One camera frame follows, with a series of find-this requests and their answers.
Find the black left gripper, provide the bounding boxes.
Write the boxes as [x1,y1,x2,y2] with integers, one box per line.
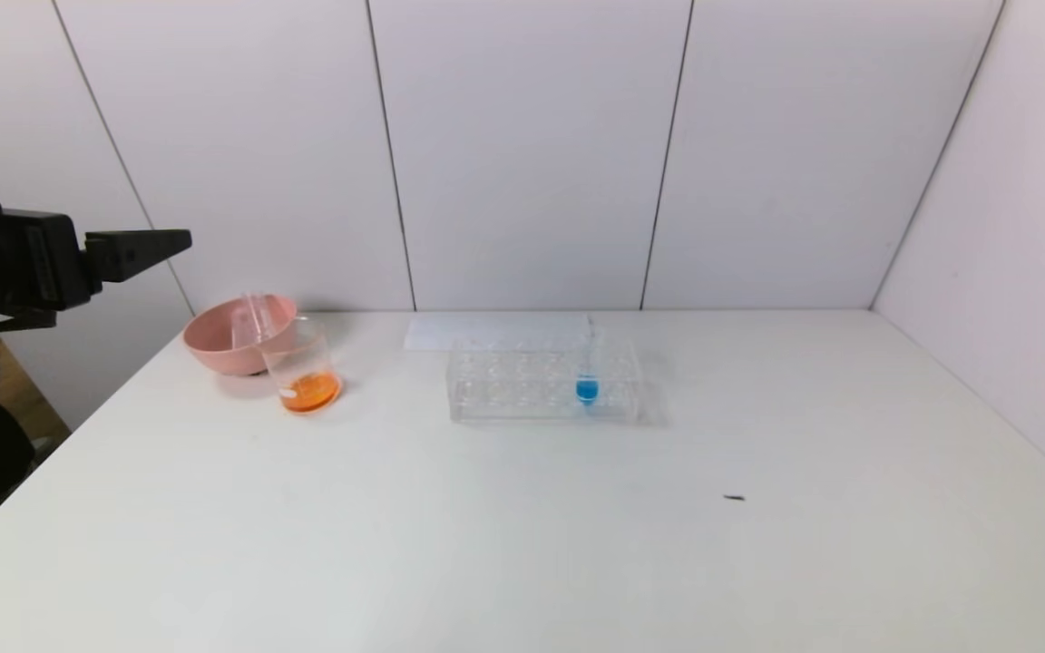
[0,182,192,312]

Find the test tube with red pigment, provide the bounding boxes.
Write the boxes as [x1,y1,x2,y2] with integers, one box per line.
[230,304,260,353]

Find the test tube with yellow pigment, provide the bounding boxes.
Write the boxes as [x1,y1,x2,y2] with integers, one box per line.
[246,291,277,349]

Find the clear glass beaker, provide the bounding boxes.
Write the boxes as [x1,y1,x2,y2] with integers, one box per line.
[255,316,343,416]

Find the clear acrylic test tube rack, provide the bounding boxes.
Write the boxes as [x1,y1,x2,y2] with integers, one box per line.
[447,332,647,426]

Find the test tube with blue pigment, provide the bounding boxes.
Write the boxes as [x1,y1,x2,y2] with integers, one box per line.
[576,315,601,407]

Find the pink plastic bowl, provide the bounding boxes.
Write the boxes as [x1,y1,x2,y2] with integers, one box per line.
[182,294,299,377]

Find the white paper sheet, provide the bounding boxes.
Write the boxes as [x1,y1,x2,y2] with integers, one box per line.
[405,314,594,353]

